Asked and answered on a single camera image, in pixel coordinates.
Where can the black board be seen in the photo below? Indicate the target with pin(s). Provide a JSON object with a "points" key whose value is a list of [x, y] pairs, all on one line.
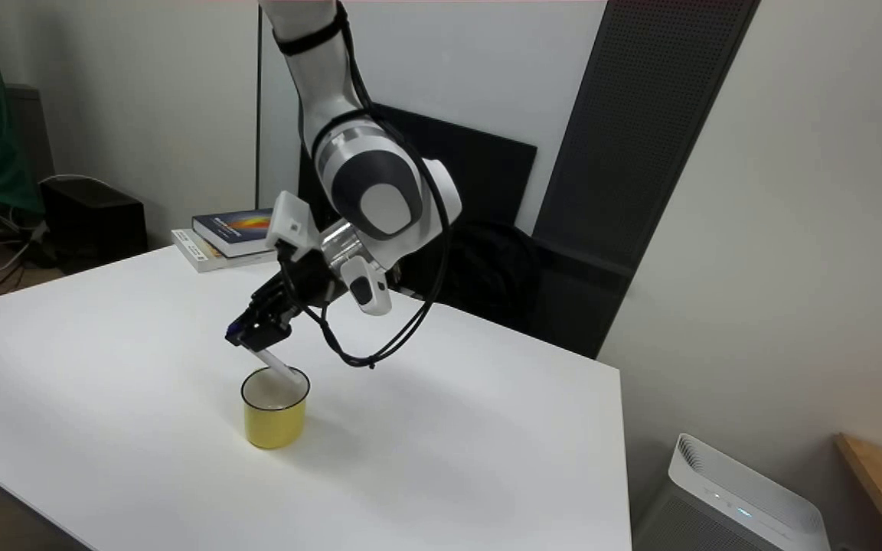
{"points": [[487, 176]]}

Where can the blue book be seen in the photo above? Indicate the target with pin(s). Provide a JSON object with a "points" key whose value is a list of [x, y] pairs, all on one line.
{"points": [[236, 228]]}

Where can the dark perforated panel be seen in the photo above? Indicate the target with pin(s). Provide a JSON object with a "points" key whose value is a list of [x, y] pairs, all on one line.
{"points": [[625, 153]]}

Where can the yellow mug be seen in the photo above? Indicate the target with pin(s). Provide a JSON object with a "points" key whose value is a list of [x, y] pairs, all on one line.
{"points": [[274, 425]]}

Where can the white book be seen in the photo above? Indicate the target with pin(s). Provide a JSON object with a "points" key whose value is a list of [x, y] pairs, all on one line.
{"points": [[200, 254]]}

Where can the black speaker box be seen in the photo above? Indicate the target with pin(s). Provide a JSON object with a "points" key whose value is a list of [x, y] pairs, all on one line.
{"points": [[95, 223]]}

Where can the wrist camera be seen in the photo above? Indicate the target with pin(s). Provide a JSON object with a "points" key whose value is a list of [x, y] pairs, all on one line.
{"points": [[289, 220]]}

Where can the white marker with blue cap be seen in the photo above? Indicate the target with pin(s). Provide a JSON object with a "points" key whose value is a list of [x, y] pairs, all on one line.
{"points": [[276, 366]]}

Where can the white air purifier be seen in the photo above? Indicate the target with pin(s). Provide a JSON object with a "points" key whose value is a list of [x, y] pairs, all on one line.
{"points": [[724, 501]]}

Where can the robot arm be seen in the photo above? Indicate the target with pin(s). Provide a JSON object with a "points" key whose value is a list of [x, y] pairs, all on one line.
{"points": [[368, 153]]}

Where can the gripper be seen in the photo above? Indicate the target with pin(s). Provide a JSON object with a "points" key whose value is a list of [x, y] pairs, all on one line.
{"points": [[309, 282]]}

